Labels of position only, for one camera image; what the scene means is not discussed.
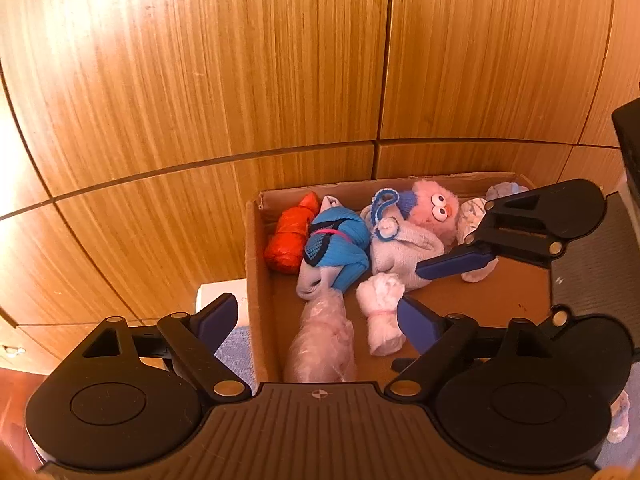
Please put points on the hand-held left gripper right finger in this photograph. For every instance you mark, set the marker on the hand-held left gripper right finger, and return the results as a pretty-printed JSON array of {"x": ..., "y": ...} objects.
[{"x": 417, "y": 325}]

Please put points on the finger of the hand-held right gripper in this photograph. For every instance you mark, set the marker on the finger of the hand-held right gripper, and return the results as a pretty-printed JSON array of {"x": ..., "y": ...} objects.
[
  {"x": 450, "y": 266},
  {"x": 402, "y": 364}
]

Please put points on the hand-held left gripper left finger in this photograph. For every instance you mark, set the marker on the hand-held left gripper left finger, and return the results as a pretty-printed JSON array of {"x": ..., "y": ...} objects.
[{"x": 217, "y": 322}]

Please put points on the white fluffy bundle pink tie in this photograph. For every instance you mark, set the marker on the white fluffy bundle pink tie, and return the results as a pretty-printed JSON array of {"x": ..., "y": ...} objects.
[{"x": 382, "y": 315}]

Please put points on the white round striped bundle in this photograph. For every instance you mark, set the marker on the white round striped bundle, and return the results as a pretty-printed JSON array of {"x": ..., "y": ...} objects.
[{"x": 471, "y": 215}]

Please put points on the cardboard box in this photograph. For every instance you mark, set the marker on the cardboard box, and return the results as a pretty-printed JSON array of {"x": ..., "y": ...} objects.
[{"x": 500, "y": 300}]

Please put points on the clear bubble wrap bundle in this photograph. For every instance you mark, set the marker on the clear bubble wrap bundle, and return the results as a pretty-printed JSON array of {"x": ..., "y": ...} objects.
[{"x": 322, "y": 342}]

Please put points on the white table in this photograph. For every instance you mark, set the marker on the white table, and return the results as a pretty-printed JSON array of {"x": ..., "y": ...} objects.
[{"x": 220, "y": 288}]

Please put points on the blue towel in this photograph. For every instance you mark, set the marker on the blue towel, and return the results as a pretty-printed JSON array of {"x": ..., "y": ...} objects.
[{"x": 235, "y": 355}]

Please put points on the lavender sock bundle blue crochet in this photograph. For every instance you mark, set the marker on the lavender sock bundle blue crochet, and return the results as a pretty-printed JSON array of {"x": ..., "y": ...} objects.
[{"x": 400, "y": 255}]

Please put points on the pink fuzzy toy blue hat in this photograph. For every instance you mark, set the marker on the pink fuzzy toy blue hat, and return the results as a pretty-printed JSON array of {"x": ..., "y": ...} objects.
[{"x": 432, "y": 205}]

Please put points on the grey-blue cloth bundle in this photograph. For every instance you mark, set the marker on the grey-blue cloth bundle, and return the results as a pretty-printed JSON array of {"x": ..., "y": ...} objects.
[{"x": 505, "y": 191}]

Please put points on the orange plastic bundle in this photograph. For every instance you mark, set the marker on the orange plastic bundle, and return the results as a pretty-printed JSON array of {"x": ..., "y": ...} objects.
[{"x": 290, "y": 242}]

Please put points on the blue and grey sock bundle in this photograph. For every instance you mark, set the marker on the blue and grey sock bundle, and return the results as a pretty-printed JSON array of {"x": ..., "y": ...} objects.
[{"x": 337, "y": 250}]

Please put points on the wooden wardrobe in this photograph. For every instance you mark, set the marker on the wooden wardrobe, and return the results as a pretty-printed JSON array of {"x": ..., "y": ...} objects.
[{"x": 200, "y": 85}]

